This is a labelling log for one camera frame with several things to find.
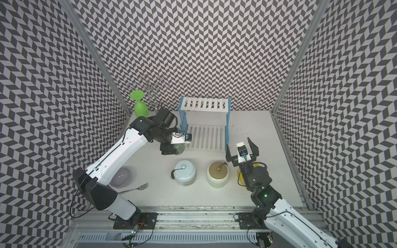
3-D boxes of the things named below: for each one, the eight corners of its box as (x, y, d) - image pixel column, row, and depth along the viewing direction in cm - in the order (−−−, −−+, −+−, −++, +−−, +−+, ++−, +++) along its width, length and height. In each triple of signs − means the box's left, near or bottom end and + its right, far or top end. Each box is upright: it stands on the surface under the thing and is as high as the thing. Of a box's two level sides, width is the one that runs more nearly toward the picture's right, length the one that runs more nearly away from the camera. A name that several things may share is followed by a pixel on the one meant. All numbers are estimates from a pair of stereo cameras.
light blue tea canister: (176, 187, 85) (173, 178, 75) (178, 169, 91) (175, 159, 82) (195, 187, 85) (194, 178, 75) (196, 169, 91) (195, 159, 82)
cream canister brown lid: (207, 188, 85) (207, 180, 76) (207, 170, 92) (207, 161, 83) (227, 188, 85) (229, 180, 76) (225, 170, 92) (227, 161, 83)
